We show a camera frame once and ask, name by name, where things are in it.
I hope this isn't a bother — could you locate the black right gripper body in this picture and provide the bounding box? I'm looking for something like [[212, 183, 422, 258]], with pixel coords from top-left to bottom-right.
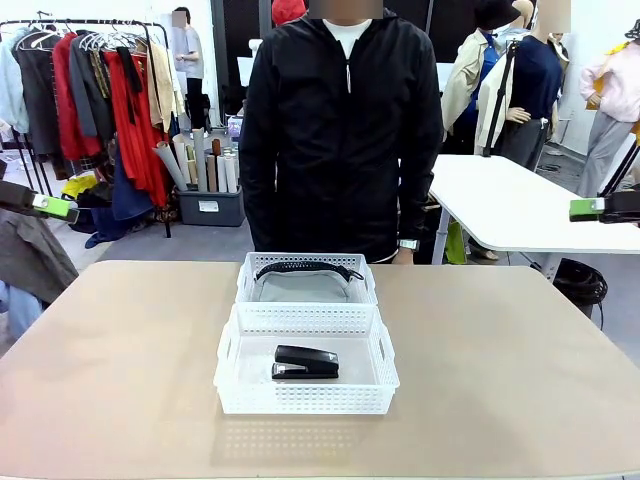
[[598, 191, 640, 225]]

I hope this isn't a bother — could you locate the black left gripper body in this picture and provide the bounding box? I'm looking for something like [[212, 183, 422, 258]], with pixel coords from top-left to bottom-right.
[[0, 180, 35, 214]]

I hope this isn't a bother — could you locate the grey Campus zipper pencil case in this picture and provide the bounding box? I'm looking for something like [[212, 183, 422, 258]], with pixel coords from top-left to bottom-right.
[[253, 259, 365, 304]]

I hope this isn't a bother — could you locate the black stapler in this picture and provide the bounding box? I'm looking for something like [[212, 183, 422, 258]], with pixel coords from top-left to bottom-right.
[[271, 344, 340, 382]]

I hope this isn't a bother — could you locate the person's left forearm black sleeve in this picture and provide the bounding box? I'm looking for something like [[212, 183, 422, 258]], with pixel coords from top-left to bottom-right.
[[397, 164, 436, 244]]

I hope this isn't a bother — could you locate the dark blue cloth heap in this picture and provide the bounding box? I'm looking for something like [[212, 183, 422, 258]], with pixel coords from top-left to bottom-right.
[[83, 205, 124, 250]]

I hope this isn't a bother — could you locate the yellow bag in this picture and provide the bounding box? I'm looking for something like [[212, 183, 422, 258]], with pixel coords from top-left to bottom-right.
[[60, 173, 97, 200]]

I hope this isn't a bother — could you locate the black tripod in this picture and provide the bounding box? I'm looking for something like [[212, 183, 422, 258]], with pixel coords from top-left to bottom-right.
[[597, 139, 640, 199], [482, 39, 521, 159]]

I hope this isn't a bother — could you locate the dark blue hanging garment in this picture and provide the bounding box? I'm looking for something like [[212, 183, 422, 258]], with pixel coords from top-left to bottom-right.
[[112, 142, 155, 222]]

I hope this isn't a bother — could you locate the white table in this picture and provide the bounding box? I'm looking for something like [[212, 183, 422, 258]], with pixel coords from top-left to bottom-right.
[[427, 153, 640, 281]]

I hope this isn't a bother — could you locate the long red dress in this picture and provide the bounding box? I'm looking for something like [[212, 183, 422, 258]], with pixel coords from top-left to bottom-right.
[[103, 49, 174, 207]]

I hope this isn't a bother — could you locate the dark grey hanging garment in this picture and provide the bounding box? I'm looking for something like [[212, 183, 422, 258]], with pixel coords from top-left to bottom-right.
[[13, 42, 64, 157]]

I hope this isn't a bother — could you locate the red hanging garment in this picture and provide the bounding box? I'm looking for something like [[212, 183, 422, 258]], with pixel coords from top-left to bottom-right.
[[51, 32, 104, 162]]

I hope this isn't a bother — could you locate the light blue cloth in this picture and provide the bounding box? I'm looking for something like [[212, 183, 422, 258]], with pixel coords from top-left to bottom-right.
[[0, 279, 44, 344]]

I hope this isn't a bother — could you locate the light blue hanging garment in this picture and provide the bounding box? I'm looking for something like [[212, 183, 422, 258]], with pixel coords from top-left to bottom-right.
[[0, 27, 30, 135]]

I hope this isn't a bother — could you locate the grey hanging jacket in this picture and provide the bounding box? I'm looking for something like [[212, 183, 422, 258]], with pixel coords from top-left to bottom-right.
[[68, 34, 117, 139]]

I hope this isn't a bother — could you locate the mannequin in pink top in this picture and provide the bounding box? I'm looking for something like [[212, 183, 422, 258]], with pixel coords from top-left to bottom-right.
[[574, 19, 640, 199]]

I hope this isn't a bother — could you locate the beige paper roll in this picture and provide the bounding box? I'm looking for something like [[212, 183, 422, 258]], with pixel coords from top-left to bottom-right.
[[172, 134, 194, 190]]

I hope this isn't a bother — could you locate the green bag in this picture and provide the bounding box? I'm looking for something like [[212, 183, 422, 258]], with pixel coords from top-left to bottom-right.
[[446, 219, 469, 266]]

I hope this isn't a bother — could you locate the tall grey paper roll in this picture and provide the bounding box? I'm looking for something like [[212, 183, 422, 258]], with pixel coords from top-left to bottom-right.
[[192, 127, 209, 194]]

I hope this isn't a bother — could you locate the mannequin in navy top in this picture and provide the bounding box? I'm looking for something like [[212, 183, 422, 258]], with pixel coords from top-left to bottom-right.
[[499, 0, 571, 171]]

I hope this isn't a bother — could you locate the grey storage bin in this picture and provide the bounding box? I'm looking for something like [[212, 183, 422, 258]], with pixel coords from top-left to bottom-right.
[[177, 185, 246, 227]]

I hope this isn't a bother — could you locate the black hanging scarf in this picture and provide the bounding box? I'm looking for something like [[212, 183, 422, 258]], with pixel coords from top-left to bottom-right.
[[116, 46, 145, 127]]

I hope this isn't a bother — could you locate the beige hanging garment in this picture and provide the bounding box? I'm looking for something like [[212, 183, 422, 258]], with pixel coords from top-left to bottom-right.
[[144, 41, 187, 134]]

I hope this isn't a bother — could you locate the mannequin in beige trench coat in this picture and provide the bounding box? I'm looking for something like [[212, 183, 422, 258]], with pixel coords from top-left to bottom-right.
[[439, 0, 521, 156]]

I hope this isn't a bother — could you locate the white perforated basket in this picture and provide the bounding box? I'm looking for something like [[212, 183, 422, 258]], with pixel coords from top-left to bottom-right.
[[213, 302, 401, 416], [234, 251, 380, 305]]

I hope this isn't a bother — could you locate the black clothes rack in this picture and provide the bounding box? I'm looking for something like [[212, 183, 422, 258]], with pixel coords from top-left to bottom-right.
[[0, 18, 174, 239]]

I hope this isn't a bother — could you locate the bystander in grey shirt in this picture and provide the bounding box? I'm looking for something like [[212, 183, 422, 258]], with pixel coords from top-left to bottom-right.
[[171, 6, 206, 131]]

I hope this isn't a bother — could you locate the black bucket hat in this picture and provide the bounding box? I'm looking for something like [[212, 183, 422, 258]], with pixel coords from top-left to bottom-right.
[[474, 0, 521, 31]]

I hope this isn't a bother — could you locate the person in black jacket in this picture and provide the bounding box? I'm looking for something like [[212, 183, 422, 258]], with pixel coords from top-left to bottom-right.
[[238, 0, 445, 265]]

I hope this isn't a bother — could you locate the red hooded garment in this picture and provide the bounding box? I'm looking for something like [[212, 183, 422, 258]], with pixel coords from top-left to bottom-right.
[[272, 0, 309, 26]]

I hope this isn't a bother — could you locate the black cable coil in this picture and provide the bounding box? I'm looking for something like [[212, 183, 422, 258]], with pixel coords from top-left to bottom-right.
[[553, 258, 610, 331]]

